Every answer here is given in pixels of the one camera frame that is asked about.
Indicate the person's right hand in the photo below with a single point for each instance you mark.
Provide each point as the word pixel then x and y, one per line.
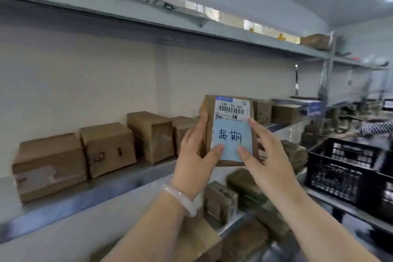
pixel 273 169

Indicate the person's left hand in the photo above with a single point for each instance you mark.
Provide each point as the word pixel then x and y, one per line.
pixel 190 163

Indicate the box with blue note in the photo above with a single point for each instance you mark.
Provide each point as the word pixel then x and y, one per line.
pixel 228 111

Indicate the pile of brown cardboard boxes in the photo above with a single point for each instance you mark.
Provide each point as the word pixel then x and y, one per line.
pixel 242 240

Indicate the person's right forearm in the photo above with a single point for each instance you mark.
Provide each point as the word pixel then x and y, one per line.
pixel 319 234

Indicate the row of brown cardboard boxes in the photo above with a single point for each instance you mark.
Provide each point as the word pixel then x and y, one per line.
pixel 107 148

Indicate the blue white flat box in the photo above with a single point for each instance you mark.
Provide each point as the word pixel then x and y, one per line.
pixel 311 108

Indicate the person's left forearm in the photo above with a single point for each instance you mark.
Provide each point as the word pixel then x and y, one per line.
pixel 147 234

